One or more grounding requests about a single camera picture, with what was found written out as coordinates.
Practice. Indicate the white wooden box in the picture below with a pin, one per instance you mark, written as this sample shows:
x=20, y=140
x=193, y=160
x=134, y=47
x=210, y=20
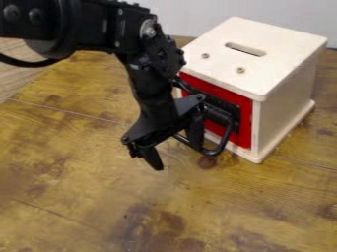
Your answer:
x=260, y=67

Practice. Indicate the red drawer front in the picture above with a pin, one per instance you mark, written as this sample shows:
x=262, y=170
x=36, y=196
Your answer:
x=225, y=103

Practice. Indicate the black metal drawer handle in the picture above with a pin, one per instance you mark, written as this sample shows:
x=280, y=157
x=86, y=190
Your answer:
x=219, y=124

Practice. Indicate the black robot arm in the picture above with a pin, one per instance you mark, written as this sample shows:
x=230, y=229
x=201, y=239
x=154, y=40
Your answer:
x=58, y=27

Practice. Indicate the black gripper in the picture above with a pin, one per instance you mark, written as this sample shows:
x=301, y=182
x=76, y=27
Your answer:
x=163, y=116

